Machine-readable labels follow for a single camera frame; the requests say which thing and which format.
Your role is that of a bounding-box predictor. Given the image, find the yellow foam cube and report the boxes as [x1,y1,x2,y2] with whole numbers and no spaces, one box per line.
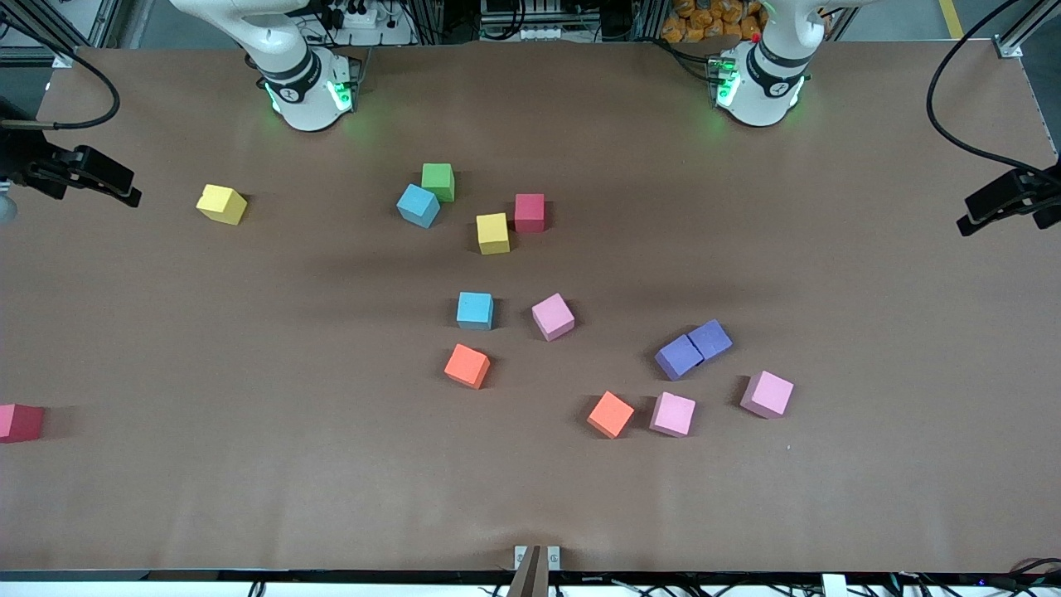
[196,183,249,226]
[476,212,511,255]

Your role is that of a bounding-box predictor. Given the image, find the purple foam cube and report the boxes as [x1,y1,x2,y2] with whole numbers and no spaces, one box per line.
[687,318,734,363]
[654,333,705,381]

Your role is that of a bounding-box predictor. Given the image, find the tan vertical strut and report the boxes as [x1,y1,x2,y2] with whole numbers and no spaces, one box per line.
[507,545,544,597]

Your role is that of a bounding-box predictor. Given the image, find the green foam cube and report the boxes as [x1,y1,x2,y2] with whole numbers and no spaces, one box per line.
[420,163,456,203]

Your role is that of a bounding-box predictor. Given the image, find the white power strip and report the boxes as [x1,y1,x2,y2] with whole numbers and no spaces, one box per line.
[327,0,415,46]

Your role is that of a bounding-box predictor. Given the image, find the red foam cube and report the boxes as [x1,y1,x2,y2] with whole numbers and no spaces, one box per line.
[0,403,46,444]
[514,193,546,234]

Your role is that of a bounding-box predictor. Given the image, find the small metal table bracket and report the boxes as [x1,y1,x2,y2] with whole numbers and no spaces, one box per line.
[514,545,562,573]

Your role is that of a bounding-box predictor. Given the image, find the orange foam cube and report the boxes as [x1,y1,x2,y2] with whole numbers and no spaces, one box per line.
[587,390,636,439]
[443,343,492,391]

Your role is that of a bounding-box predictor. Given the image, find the pile of orange bags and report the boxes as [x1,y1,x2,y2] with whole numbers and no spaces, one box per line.
[661,0,765,44]

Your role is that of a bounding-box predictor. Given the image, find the pink foam cube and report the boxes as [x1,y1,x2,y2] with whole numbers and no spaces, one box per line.
[530,292,576,342]
[739,370,795,420]
[649,391,697,438]

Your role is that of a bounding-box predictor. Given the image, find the aluminium frame rail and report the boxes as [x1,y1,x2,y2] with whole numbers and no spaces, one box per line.
[995,0,1061,59]
[0,0,138,67]

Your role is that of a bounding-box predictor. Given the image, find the blue foam cube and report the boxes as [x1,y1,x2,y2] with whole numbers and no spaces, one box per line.
[396,183,442,230]
[456,291,495,331]

